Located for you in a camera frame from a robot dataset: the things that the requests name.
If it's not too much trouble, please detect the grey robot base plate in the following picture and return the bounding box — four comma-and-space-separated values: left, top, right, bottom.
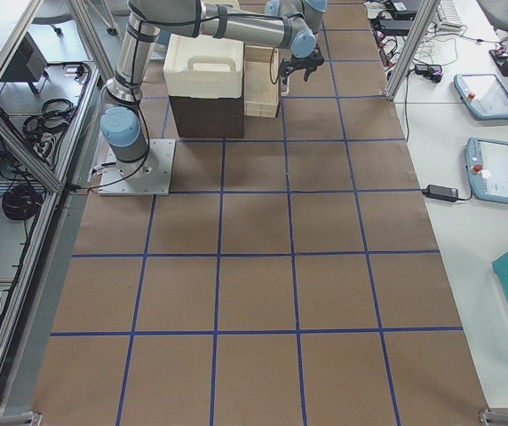
97, 138, 176, 196

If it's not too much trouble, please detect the dark brown wooden cabinet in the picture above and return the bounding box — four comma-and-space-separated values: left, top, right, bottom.
169, 96, 244, 139

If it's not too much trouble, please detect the white plastic tray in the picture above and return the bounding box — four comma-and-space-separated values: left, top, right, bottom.
163, 35, 244, 99

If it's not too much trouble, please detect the grey electronics box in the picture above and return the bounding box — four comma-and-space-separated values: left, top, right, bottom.
0, 32, 48, 94

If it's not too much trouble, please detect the aluminium frame post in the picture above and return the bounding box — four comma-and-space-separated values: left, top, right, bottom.
385, 0, 440, 101

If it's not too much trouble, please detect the lower blue teach pendant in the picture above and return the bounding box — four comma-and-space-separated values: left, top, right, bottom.
464, 137, 508, 204

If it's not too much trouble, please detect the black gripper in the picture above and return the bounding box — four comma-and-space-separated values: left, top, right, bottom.
278, 51, 324, 86

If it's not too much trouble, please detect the aluminium frame rail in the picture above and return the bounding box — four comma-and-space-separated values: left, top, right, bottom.
0, 107, 64, 193

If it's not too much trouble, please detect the black power adapter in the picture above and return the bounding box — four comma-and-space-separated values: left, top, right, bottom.
422, 184, 459, 202

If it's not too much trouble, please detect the blue teach pendant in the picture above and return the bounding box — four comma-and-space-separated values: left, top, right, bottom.
464, 137, 508, 204
454, 74, 508, 121

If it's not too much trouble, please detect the upper blue teach pendant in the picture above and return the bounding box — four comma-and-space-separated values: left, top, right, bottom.
454, 74, 508, 121

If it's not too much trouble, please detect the black coiled cable bundle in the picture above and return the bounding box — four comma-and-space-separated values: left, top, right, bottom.
1, 184, 42, 223

